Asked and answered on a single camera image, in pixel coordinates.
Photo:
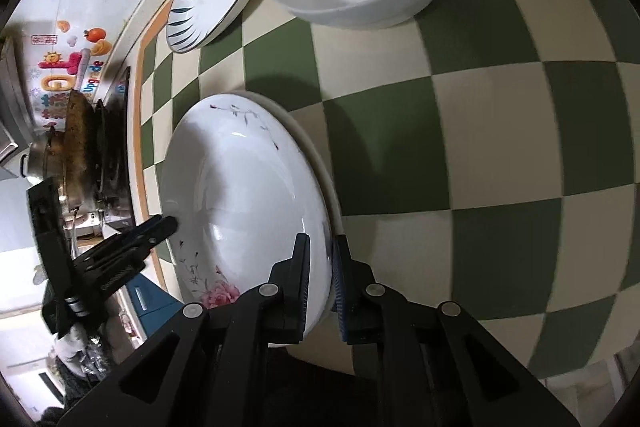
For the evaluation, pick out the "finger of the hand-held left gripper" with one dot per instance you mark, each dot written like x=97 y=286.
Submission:
x=150 y=227
x=135 y=257

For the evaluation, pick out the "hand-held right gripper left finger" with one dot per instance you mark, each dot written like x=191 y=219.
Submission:
x=292 y=302

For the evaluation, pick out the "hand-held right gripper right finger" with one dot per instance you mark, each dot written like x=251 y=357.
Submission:
x=341 y=292

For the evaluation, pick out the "white floral plate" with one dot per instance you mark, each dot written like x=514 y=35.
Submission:
x=240 y=187

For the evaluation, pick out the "steel kettle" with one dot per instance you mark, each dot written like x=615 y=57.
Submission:
x=87 y=222

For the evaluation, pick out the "blue cabinet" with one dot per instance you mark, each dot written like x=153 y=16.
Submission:
x=160 y=302

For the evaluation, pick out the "black gas stove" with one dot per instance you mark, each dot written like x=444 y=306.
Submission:
x=117 y=147

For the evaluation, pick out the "steel steamer pot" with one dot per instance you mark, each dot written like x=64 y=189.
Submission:
x=42 y=157

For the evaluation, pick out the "black wok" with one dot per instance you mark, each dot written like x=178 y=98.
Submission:
x=80 y=142

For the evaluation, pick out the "green checkered tablecloth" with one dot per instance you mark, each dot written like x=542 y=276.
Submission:
x=500 y=107

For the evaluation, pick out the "colourful wall stickers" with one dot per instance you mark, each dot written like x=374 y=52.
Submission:
x=70 y=62

